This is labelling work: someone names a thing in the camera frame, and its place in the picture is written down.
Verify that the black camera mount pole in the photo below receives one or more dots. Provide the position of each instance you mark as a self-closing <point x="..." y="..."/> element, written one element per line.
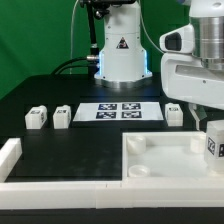
<point x="97" y="9"/>

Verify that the white U-shaped obstacle fence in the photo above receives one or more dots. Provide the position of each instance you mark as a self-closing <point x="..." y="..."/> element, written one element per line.
<point x="131" y="193"/>

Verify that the white sheet with fiducial markers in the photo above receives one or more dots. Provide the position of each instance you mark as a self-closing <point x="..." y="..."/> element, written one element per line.
<point x="119" y="111"/>

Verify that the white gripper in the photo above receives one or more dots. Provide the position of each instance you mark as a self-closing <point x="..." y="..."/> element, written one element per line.
<point x="192" y="67"/>

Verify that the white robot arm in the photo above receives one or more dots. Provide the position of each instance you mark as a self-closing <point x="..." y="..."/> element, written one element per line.
<point x="123" y="60"/>

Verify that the white square tabletop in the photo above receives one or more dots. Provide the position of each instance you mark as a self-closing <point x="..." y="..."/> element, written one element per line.
<point x="166" y="155"/>

